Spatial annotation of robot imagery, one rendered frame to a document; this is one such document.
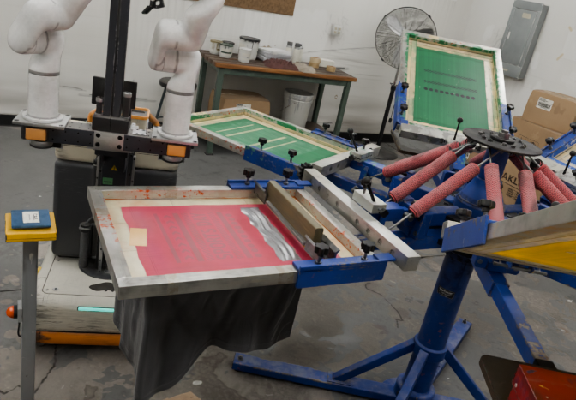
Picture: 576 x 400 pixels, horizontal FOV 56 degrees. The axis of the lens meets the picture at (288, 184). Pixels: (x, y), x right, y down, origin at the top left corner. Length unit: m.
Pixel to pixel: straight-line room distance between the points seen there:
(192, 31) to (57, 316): 1.41
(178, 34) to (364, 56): 4.73
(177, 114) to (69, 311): 1.07
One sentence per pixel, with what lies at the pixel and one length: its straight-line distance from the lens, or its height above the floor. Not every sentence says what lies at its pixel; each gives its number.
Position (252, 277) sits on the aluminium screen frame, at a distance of 1.47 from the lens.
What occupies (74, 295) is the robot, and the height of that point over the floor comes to 0.28.
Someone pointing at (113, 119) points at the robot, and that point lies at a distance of 1.96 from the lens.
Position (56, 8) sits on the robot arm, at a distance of 1.83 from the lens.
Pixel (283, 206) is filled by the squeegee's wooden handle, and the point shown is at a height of 1.02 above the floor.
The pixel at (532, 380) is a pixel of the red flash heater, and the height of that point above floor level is 1.10.
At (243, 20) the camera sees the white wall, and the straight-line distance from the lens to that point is 5.64.
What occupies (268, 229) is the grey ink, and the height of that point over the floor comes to 0.96.
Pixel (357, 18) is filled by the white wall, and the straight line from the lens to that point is 6.23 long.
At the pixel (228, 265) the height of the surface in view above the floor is 0.95.
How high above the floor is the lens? 1.75
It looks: 21 degrees down
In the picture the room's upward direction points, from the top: 12 degrees clockwise
